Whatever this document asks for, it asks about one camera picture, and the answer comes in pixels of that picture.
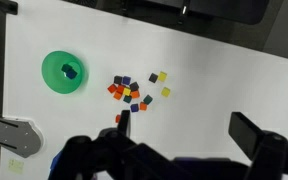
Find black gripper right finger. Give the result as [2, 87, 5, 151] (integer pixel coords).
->
[228, 111, 288, 180]

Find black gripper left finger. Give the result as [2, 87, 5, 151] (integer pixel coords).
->
[48, 109, 172, 180]

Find green plastic bowl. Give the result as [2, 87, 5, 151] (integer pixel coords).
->
[41, 50, 87, 95]

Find black monitor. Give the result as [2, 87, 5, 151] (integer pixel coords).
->
[143, 0, 270, 26]

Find grey metal bracket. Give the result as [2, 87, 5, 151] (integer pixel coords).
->
[0, 114, 44, 158]

